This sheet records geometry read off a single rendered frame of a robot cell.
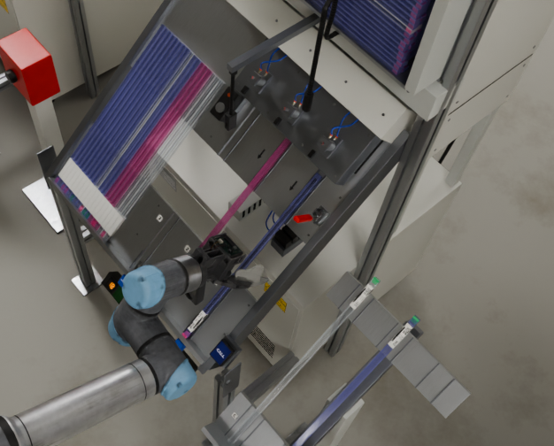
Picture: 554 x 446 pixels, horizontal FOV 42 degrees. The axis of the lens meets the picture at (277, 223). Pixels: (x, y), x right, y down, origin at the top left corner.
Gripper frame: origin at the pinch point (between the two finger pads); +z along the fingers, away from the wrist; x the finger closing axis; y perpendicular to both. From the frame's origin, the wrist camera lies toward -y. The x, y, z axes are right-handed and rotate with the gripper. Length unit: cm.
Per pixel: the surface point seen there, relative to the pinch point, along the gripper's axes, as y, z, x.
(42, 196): -80, 42, 101
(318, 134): 32.3, 5.0, 4.0
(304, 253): 9.7, 4.1, -9.3
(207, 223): -25, 32, 30
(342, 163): 31.2, 4.7, -4.2
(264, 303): -5.1, 0.3, -9.8
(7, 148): -80, 44, 130
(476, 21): 71, -7, -14
